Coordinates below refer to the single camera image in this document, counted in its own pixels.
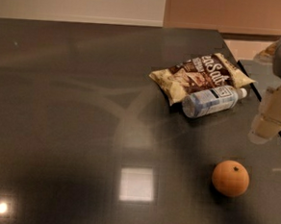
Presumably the clear plastic water bottle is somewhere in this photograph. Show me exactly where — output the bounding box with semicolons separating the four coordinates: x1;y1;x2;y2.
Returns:
182;86;247;118

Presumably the orange fruit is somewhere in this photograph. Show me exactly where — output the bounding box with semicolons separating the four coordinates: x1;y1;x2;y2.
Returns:
212;161;249;198

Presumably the brown sea salt chip bag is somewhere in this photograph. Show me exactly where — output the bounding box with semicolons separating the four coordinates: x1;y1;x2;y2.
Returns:
150;53;255;106

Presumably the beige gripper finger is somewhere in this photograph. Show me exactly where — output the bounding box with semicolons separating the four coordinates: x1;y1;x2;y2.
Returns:
253;42;277;64
248;85;281;144

